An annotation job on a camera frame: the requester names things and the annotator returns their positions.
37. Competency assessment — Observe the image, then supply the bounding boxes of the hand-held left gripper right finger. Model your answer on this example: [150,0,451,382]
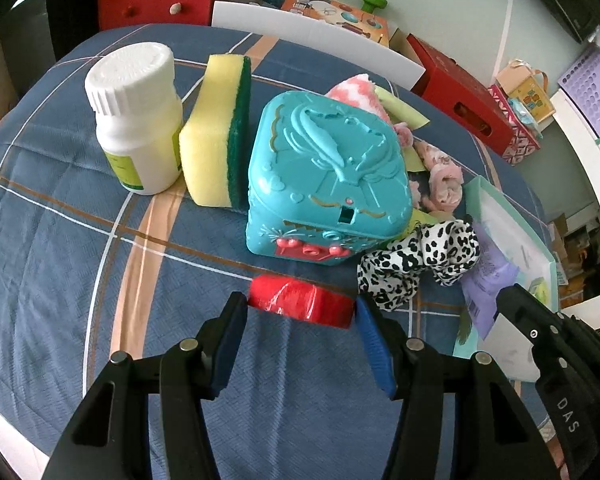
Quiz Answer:
[355,294,563,480]

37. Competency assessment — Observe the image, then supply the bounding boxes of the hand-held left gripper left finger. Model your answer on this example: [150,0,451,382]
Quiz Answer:
[42,291,251,480]

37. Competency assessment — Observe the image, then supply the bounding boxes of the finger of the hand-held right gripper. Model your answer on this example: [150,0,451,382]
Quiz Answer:
[495,283,597,387]

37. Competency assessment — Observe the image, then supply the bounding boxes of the red fuzzy bundle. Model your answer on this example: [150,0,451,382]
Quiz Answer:
[248,275,355,330]

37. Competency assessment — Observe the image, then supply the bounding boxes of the leopard print scrunchie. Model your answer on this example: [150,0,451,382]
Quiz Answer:
[356,220,481,311]

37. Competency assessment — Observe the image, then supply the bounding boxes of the mint green box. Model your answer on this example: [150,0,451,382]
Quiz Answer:
[452,176,561,381]

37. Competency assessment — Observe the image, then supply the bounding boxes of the yellow green sponge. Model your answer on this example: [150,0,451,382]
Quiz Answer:
[178,54,253,209]

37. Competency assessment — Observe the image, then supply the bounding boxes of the pink white fluffy cloth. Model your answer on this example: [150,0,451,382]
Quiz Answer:
[325,74,393,123]

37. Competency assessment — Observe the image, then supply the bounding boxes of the purple packet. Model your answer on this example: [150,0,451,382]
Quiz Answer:
[461,222,520,338]

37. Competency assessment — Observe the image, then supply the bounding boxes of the brown cardboard boxes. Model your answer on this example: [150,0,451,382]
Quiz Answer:
[550,215,598,306]

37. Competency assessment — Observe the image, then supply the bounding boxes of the teal plastic toy box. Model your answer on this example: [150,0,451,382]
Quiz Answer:
[246,91,415,263]

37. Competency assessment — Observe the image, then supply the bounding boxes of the white shelf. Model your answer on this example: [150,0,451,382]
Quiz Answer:
[550,90,600,311]

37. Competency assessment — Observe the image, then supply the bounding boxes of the pink floral cloth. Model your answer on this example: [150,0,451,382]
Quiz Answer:
[394,125,465,213]

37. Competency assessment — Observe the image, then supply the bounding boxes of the pink patterned gift bag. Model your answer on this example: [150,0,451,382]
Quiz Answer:
[487,84,543,167]

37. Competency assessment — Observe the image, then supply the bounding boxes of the blue plaid bedsheet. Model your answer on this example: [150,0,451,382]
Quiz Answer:
[0,24,551,480]

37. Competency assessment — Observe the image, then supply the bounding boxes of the light green cloth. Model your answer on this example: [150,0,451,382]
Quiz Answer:
[375,85,433,226]

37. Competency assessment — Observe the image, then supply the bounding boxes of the orange paper bag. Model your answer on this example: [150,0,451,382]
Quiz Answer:
[495,60,556,123]

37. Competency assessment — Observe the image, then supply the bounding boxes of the white plastic bottle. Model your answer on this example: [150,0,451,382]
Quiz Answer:
[85,42,183,196]

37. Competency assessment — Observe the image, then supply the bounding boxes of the purple pegboard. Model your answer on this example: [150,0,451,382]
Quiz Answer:
[557,45,600,146]

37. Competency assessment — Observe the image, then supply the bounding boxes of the red cardboard box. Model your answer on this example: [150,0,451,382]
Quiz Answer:
[407,34,516,157]

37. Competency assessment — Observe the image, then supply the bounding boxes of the white board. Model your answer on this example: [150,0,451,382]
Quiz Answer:
[211,1,426,92]

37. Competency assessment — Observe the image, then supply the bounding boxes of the orange toy carton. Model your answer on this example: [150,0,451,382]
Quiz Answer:
[281,0,391,48]

